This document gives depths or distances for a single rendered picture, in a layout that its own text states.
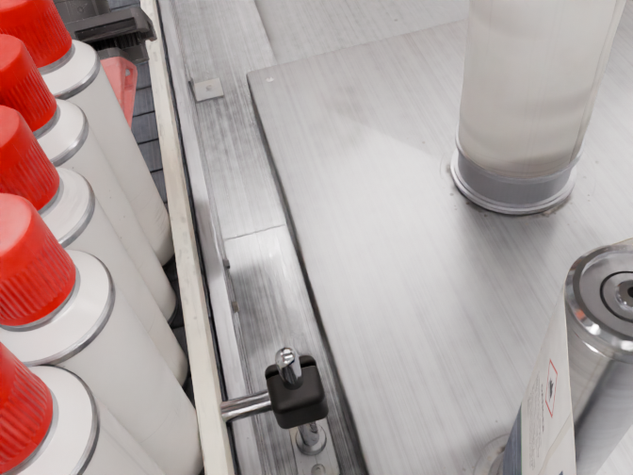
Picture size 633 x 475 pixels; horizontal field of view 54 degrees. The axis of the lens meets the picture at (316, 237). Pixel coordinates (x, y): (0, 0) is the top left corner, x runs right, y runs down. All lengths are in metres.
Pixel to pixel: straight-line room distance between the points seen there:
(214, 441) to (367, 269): 0.16
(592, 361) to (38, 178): 0.21
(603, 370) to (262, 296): 0.32
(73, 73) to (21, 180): 0.10
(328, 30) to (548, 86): 0.39
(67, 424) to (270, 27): 0.59
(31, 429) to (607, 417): 0.18
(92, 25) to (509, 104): 0.26
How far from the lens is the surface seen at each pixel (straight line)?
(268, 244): 0.51
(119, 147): 0.38
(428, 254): 0.43
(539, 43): 0.37
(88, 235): 0.28
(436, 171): 0.49
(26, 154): 0.26
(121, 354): 0.26
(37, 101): 0.31
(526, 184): 0.45
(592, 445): 0.26
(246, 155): 0.59
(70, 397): 0.23
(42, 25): 0.34
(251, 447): 0.38
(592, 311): 0.20
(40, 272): 0.23
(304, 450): 0.42
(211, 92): 0.67
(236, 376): 0.40
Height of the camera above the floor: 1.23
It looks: 51 degrees down
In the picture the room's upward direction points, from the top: 10 degrees counter-clockwise
